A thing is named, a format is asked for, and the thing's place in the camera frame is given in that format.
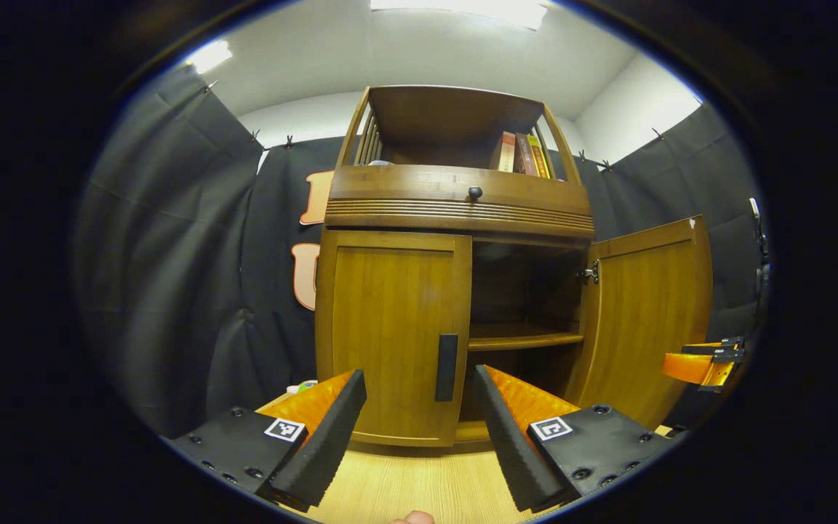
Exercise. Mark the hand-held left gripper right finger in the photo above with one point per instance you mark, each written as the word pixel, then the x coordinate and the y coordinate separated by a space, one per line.
pixel 506 437

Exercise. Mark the dark red book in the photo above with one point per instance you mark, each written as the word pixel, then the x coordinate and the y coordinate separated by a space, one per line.
pixel 525 156

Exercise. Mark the yellow book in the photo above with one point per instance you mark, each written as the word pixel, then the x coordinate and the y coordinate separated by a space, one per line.
pixel 540 160

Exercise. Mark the black backdrop cloth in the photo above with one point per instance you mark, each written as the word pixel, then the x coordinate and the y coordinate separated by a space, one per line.
pixel 172 255

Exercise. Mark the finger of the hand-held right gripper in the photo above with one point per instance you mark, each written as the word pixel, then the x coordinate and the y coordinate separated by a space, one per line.
pixel 688 367
pixel 728 343

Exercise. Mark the small ceiling light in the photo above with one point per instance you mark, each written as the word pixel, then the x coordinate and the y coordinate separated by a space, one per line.
pixel 209 56

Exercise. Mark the wooden drawer with black knob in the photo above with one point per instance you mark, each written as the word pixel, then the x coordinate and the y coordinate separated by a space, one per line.
pixel 404 182

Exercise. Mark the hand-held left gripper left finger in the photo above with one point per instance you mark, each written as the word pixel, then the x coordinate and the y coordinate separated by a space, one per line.
pixel 328 437

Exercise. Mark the wooden cabinet door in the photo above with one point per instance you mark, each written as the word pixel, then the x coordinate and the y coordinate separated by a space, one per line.
pixel 644 313
pixel 390 320

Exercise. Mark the green pink plush toy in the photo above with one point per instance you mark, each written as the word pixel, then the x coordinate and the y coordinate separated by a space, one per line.
pixel 305 386

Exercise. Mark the wooden double-door shoe cabinet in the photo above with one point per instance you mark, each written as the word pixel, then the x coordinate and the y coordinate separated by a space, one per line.
pixel 455 116

